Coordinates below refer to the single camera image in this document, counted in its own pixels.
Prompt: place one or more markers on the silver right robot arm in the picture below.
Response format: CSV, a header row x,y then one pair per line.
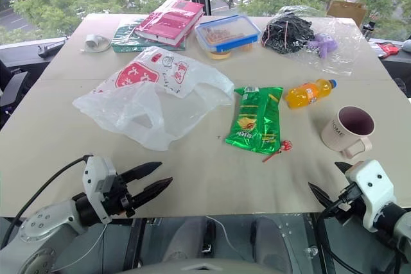
x,y
401,226

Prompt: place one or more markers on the red packet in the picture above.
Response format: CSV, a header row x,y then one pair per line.
x,y
388,48

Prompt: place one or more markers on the yellow tape roll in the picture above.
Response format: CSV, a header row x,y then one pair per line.
x,y
221,55

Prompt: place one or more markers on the brown cardboard box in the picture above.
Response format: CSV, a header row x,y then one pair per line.
x,y
346,11

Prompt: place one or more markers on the clear plastic bag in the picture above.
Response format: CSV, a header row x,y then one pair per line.
x,y
337,49
138,100

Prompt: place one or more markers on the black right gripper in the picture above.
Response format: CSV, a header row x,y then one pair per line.
x,y
348,208

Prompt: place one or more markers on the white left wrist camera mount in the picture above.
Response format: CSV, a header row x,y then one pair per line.
x,y
96,174

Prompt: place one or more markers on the blue-lidded clear food container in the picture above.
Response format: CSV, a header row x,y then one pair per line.
x,y
226,33

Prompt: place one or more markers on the green white small box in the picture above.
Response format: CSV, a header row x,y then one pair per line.
x,y
128,43

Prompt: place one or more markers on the grey rounded leg cover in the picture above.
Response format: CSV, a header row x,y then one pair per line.
x,y
271,242
184,242

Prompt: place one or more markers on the small black device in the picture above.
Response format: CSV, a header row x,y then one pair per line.
x,y
369,28

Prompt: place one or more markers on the black remote control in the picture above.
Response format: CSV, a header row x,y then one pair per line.
x,y
49,48

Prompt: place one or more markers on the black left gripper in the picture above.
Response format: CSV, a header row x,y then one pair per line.
x,y
118,197

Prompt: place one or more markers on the white mug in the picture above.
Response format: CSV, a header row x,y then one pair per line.
x,y
348,133

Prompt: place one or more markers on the clear tape roll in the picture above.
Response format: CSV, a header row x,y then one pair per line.
x,y
93,42

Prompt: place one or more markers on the orange soda bottle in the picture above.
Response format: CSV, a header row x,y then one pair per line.
x,y
306,96

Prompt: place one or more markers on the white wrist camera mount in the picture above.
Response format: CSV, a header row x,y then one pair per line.
x,y
96,174
372,187

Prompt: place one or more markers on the red lollipop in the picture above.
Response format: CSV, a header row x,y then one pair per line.
x,y
285,147

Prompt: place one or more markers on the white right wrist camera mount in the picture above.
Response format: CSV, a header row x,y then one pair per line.
x,y
372,187

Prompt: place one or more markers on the purple plush toy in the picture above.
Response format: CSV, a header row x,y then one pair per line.
x,y
324,44

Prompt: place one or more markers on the pink box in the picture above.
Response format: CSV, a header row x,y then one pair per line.
x,y
170,23

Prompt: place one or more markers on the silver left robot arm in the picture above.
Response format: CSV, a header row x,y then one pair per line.
x,y
45,222

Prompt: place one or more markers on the green snack packet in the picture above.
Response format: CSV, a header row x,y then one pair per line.
x,y
257,120

